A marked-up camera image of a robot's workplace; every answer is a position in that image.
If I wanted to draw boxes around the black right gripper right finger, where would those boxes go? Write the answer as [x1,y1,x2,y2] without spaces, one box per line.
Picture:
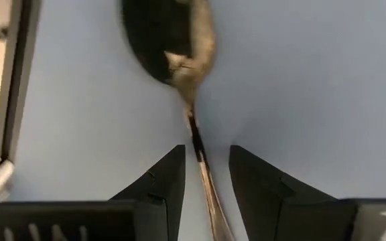
[229,145,358,241]

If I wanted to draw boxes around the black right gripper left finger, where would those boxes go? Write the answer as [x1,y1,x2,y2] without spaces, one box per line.
[109,144,186,241]

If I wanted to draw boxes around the plain metal spoon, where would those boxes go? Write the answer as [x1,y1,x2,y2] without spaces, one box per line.
[121,0,237,241]

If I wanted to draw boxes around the black aluminium table frame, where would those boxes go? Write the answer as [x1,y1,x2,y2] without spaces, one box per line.
[0,0,43,161]

